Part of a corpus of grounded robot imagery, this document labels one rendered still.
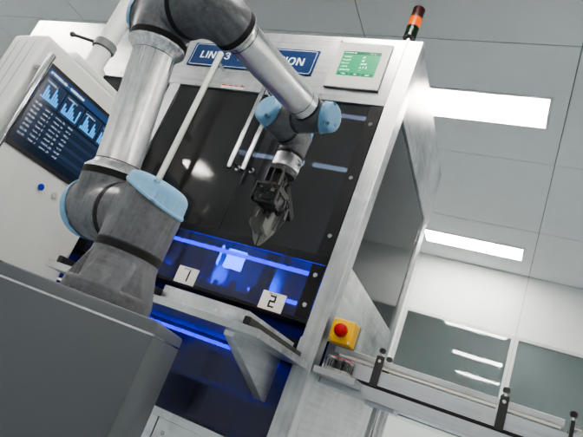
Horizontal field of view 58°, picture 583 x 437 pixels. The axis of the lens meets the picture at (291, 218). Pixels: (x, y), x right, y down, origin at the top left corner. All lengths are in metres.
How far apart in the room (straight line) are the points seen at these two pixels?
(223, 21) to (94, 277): 0.52
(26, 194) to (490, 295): 5.32
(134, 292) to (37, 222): 1.15
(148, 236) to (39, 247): 1.16
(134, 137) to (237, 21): 0.29
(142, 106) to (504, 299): 5.66
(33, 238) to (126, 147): 1.01
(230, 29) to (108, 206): 0.41
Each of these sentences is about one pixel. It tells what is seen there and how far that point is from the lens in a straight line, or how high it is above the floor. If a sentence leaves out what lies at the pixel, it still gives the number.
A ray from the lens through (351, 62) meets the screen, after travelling 2.07.
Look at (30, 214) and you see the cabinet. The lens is 1.97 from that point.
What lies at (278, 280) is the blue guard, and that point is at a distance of 1.70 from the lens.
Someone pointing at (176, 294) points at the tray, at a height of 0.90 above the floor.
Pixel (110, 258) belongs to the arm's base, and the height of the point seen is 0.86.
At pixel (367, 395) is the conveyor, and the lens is 1.66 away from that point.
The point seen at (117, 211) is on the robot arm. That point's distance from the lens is 0.91.
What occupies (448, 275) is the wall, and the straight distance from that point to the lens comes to 6.48.
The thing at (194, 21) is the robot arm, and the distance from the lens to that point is 1.06.
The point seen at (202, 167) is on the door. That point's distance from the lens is 2.04.
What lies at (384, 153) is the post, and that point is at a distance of 1.81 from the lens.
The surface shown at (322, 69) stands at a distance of 2.10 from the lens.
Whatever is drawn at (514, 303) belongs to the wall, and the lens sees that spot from 6.38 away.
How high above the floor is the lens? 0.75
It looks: 18 degrees up
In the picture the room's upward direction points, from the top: 21 degrees clockwise
